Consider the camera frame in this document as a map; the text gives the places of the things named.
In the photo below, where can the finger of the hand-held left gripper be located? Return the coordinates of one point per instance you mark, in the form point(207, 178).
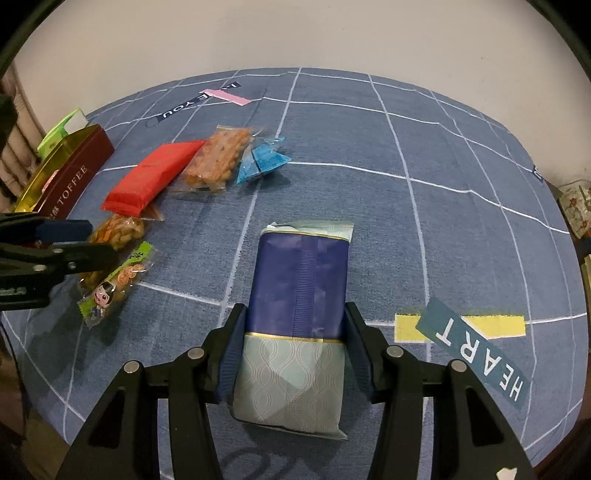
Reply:
point(87, 257)
point(64, 230)

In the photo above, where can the red snack packet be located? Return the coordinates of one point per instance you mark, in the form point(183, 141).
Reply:
point(147, 177)

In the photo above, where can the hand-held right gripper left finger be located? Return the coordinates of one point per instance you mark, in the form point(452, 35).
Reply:
point(231, 360)

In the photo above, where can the clear bag of nuts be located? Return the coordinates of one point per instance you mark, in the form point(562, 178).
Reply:
point(120, 228)

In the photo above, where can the blue checked tablecloth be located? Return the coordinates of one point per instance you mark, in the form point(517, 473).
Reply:
point(415, 230)

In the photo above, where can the clear orange snack packet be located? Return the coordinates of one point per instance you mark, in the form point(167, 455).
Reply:
point(217, 157)

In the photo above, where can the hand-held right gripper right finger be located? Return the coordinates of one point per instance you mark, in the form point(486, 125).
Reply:
point(362, 355)

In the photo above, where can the navy and pale teal packet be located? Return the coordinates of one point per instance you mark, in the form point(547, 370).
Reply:
point(295, 286)

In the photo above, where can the pile of boxes and books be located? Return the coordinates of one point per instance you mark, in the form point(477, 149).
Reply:
point(575, 207)

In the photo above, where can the patterned beige curtain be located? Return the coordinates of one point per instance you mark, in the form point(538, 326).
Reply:
point(14, 159)

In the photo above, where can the green label cartoon snack packet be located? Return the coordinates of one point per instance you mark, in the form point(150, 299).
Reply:
point(115, 286)

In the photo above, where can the green tissue pack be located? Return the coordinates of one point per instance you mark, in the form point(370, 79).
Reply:
point(57, 131)

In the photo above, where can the blue candy packet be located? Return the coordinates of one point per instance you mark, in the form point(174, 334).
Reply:
point(261, 161)

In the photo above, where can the red and gold tin box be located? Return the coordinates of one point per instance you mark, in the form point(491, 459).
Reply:
point(78, 166)

